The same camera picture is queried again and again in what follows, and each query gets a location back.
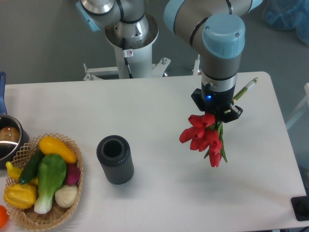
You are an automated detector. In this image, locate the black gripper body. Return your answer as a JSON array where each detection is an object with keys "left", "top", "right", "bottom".
[{"left": 191, "top": 84, "right": 243, "bottom": 123}]

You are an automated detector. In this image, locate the red tulip bouquet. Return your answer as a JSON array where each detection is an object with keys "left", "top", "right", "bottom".
[{"left": 179, "top": 77, "right": 258, "bottom": 168}]

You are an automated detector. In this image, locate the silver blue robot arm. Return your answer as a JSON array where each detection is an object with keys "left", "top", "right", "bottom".
[{"left": 76, "top": 0, "right": 260, "bottom": 123}]

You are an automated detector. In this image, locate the dark grey ribbed vase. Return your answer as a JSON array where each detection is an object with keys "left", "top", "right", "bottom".
[{"left": 96, "top": 135, "right": 134, "bottom": 185}]

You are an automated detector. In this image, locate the blue plastic bag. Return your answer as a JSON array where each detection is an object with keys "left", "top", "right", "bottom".
[{"left": 263, "top": 0, "right": 309, "bottom": 45}]

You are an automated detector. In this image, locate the black device at edge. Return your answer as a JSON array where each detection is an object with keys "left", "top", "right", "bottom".
[{"left": 291, "top": 196, "right": 309, "bottom": 221}]

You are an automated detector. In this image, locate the purple red radish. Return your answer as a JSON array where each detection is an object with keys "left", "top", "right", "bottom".
[{"left": 65, "top": 164, "right": 81, "bottom": 185}]

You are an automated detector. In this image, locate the yellow squash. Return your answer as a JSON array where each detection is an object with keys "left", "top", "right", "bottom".
[{"left": 39, "top": 136, "right": 77, "bottom": 164}]

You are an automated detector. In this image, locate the green bok choy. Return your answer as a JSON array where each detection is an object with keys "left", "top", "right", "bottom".
[{"left": 34, "top": 154, "right": 67, "bottom": 214}]

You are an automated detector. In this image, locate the white garlic bulb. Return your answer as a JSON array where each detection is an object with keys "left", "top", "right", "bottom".
[{"left": 55, "top": 185, "right": 78, "bottom": 208}]

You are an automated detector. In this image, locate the dark green cucumber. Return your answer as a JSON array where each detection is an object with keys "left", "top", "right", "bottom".
[{"left": 18, "top": 149, "right": 45, "bottom": 185}]

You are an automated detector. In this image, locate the small yellow gourd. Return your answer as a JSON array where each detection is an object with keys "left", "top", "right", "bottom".
[{"left": 5, "top": 161, "right": 38, "bottom": 187}]

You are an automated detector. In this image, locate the yellow bell pepper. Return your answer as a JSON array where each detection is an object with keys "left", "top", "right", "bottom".
[{"left": 3, "top": 184, "right": 37, "bottom": 209}]

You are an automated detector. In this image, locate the woven wicker basket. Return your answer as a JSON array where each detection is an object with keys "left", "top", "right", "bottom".
[{"left": 5, "top": 133, "right": 84, "bottom": 232}]

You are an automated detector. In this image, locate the orange fruit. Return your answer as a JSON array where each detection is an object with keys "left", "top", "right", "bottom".
[{"left": 0, "top": 205, "right": 9, "bottom": 229}]

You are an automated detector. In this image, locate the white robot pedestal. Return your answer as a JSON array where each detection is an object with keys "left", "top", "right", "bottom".
[{"left": 84, "top": 13, "right": 171, "bottom": 81}]

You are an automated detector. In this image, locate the black pedestal cable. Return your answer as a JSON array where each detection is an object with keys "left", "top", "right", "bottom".
[{"left": 122, "top": 37, "right": 134, "bottom": 79}]

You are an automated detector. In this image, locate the blue handled saucepan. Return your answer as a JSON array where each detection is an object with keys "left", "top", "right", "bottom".
[{"left": 0, "top": 72, "right": 29, "bottom": 170}]

